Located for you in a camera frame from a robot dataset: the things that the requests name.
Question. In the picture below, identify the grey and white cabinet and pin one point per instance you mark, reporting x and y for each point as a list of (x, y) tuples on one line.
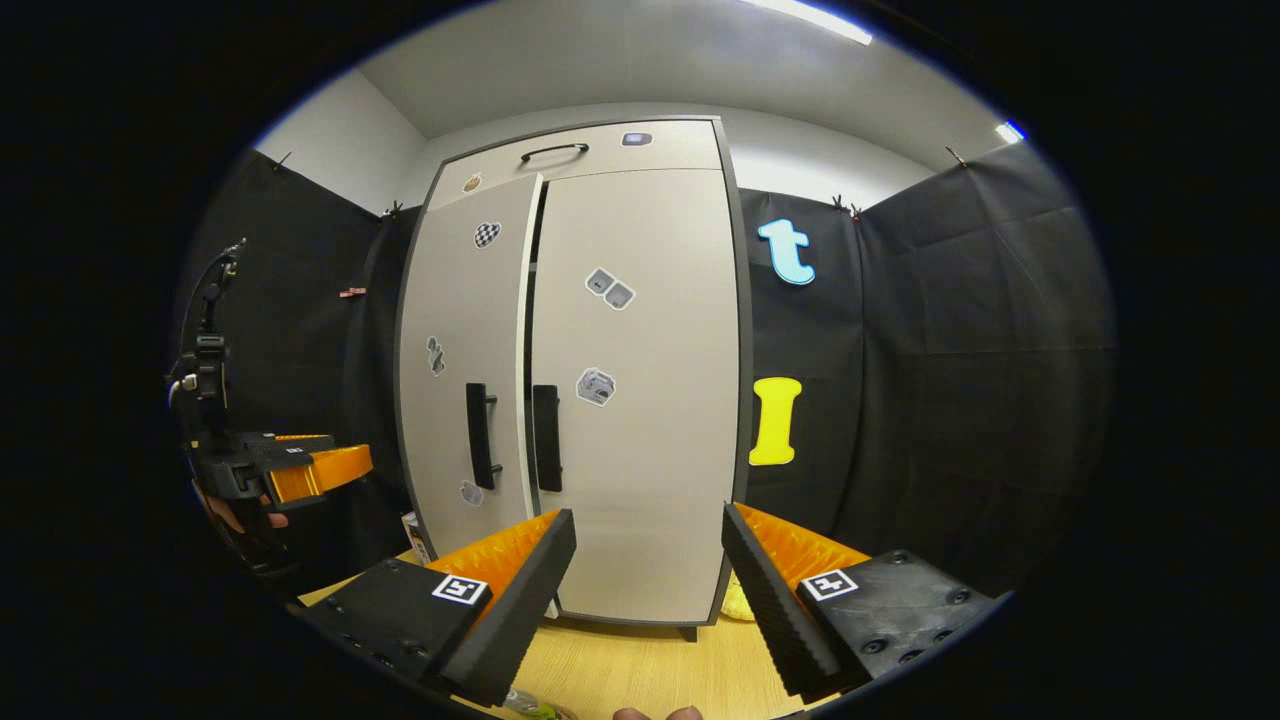
[(745, 350)]

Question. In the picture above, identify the upright book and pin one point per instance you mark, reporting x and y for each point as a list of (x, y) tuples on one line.
[(417, 538)]

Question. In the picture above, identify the pale yellow object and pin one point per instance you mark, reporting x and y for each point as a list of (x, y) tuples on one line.
[(737, 598)]

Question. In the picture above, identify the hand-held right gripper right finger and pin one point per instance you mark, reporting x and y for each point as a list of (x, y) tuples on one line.
[(770, 600)]

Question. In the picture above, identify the black backdrop cloth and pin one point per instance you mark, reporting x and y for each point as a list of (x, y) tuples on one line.
[(950, 400), (290, 350)]

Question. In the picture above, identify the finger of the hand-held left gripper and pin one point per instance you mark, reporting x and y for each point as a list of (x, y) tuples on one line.
[(285, 452), (330, 470)]

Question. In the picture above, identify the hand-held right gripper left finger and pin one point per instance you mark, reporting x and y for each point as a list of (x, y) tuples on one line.
[(520, 600)]

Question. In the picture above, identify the small ceiling light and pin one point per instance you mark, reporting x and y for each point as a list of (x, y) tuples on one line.
[(1010, 131)]

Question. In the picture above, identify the white cabinet door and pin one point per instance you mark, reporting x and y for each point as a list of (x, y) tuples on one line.
[(450, 300), (660, 450)]

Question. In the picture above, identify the long ceiling light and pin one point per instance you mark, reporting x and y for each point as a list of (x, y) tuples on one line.
[(810, 18)]

